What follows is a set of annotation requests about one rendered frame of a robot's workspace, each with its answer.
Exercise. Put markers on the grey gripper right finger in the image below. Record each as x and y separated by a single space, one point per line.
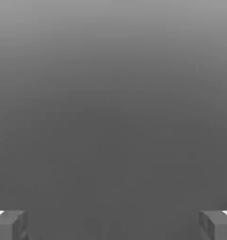
218 226

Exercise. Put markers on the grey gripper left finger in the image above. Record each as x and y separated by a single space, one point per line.
8 226

